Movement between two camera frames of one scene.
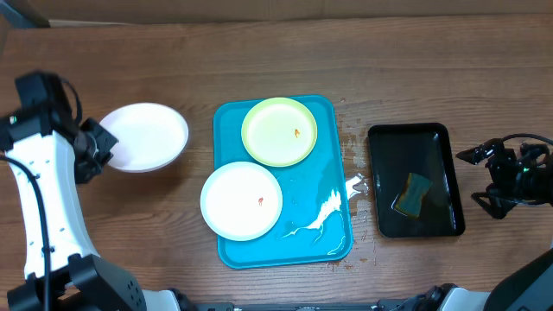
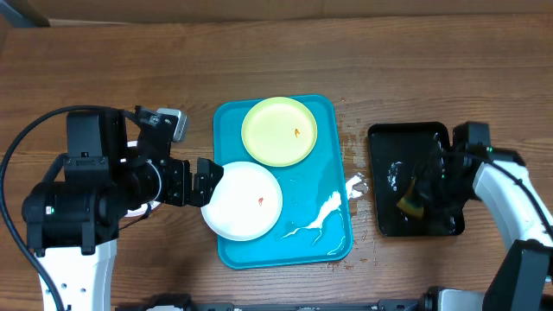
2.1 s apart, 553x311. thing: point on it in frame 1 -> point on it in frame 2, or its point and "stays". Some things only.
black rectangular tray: (398, 149) stays
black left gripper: (108, 141) -> (182, 194)
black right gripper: (504, 157) -> (427, 192)
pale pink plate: (150, 136) -> (144, 181)
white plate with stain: (241, 201) stays
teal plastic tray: (313, 227) stays
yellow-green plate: (279, 132) stays
